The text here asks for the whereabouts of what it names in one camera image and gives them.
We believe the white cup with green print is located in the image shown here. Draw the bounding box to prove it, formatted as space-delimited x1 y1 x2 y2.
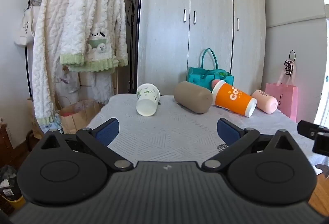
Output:
136 83 161 117

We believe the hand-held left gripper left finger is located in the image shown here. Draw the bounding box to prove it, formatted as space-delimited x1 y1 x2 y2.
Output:
38 117 134 172

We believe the pink paper bag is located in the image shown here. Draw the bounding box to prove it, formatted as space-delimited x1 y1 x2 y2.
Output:
265 58 299 122

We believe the orange cup with white lid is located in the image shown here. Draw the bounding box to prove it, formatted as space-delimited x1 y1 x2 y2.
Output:
211 79 257 118

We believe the white pajama with green trim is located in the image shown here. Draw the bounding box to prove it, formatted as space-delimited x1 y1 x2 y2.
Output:
59 0 129 74

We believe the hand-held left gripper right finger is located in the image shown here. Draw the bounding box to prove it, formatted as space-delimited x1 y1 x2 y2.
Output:
202 118 299 172

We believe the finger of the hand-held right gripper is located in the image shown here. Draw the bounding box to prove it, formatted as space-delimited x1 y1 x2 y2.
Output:
312 132 329 157
297 120 329 140

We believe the black clothes rack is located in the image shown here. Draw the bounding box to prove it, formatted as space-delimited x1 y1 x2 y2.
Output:
24 0 103 101

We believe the white canvas tote bag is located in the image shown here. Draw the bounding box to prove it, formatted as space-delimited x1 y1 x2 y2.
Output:
14 5 36 48

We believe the grey wooden wardrobe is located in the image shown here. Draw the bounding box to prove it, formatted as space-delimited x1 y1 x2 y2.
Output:
136 0 267 96

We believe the teal tote bag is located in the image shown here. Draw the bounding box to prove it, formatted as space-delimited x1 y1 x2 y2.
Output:
187 48 235 92

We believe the black tripod stand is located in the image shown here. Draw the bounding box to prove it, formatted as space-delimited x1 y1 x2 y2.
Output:
126 0 146 94

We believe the yellow bin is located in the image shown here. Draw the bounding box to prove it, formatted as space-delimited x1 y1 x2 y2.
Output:
0 192 27 210

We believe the pink cup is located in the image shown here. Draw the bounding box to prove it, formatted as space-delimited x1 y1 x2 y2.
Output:
251 89 279 115

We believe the brown paper bag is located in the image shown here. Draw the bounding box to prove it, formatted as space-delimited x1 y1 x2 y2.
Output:
58 99 105 135

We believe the white fluffy robe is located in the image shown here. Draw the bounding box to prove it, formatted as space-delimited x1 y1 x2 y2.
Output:
31 0 78 135

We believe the taupe cup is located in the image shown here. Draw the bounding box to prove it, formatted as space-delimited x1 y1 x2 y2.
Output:
174 81 213 114

